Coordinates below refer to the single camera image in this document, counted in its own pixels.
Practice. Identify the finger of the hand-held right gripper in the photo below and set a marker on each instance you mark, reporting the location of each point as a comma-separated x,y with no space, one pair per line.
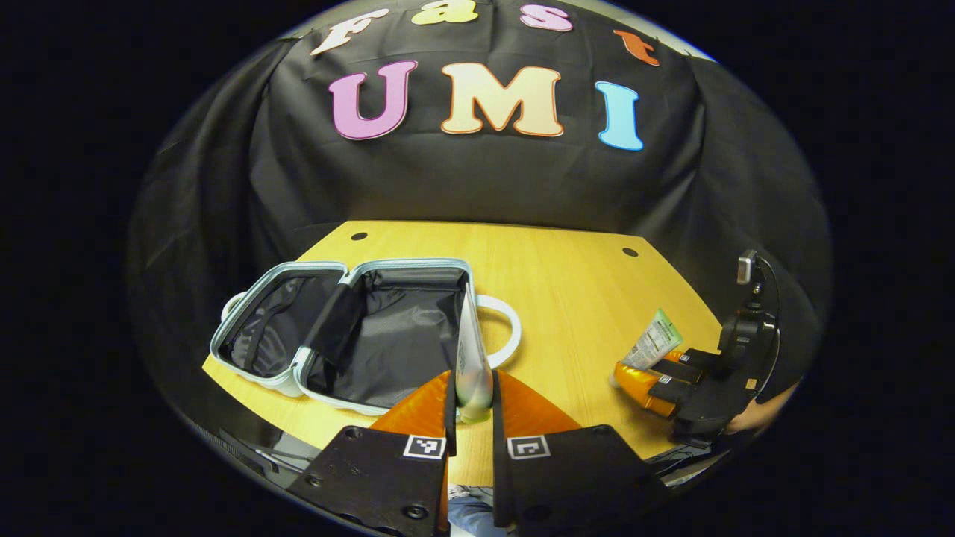
671,389
701,362

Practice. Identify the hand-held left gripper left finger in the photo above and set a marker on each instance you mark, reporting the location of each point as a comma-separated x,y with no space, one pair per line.
388,477

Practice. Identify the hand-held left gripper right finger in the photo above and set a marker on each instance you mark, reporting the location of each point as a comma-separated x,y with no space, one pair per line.
567,477

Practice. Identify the light blue suitcase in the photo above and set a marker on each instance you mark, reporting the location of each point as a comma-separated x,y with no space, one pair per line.
403,335

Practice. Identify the person's blue jeans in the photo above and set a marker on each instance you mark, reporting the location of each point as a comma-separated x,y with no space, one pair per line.
470,514

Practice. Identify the black backdrop cloth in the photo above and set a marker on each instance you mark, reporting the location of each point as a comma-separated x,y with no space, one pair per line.
485,179

